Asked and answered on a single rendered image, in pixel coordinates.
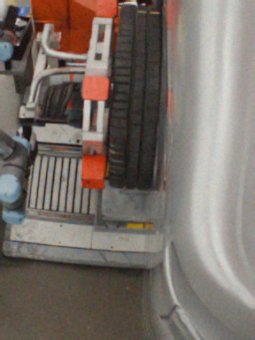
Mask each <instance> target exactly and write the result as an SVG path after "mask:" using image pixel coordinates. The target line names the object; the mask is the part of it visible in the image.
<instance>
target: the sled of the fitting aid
mask: <svg viewBox="0 0 255 340"><path fill-rule="evenodd" d="M103 192H104V190H103V189H98V190H97V202H96V211H95V221H94V231H96V232H110V233H122V234H136V235H145V222H135V221H123V220H101V212H102V203H103Z"/></svg>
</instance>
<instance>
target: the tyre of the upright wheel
mask: <svg viewBox="0 0 255 340"><path fill-rule="evenodd" d="M162 33H163V6H161V7H160V8H159V7H158V6H153V5H150V6H146V5H140V4H138V5H137V6H135V5H134V4H123V5H122V6H121V8H120V19H119V28H118V37H117V44H116V46H117V47H116V58H115V69H114V81H113V82H112V109H111V120H110V122H111V123H110V143H109V166H108V183H109V186H110V187H111V188H113V189H123V187H126V189H135V188H138V190H148V188H151V177H152V169H153V168H154V161H155V152H156V144H157V134H158V116H159V105H160V83H161V72H162V64H161V59H162V47H163V40H162Z"/></svg>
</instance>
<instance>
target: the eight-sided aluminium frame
mask: <svg viewBox="0 0 255 340"><path fill-rule="evenodd" d="M114 30H115V19H114V18H101V17H99V18H94V19H93V24H92V38H91V40H90V46H89V59H88V60H87V66H86V75H87V76H101V77H107V74H109V75H111V80H112V66H113V62H114ZM104 32H105V37H104ZM103 41H104V44H103V53H102V60H95V56H96V46H97V43H102V42H103ZM104 104H105V101H100V100H99V102H98V111H92V112H93V117H92V126H90V125H89V123H90V106H91V100H86V99H84V117H83V127H82V142H81V145H82V146H83V154H84V153H85V154H99V155H106V151H107V145H106V143H107V131H108V119H109V115H110V107H111V99H110V101H109V109H105V108H104Z"/></svg>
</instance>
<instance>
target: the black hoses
mask: <svg viewBox="0 0 255 340"><path fill-rule="evenodd" d="M80 87H81V83H80V82H79V81H71V82H67V81H63V83H62V84H56V85H50V86H48V87H47V88H46V90H45V92H44V97H43V101H42V115H41V119H40V123H44V124H57V125H68V114H64V112H65V110H66V107H67V105H68V104H69V103H70V101H71V98H72V96H73V92H74V91H80ZM53 94H54V95H53Z"/></svg>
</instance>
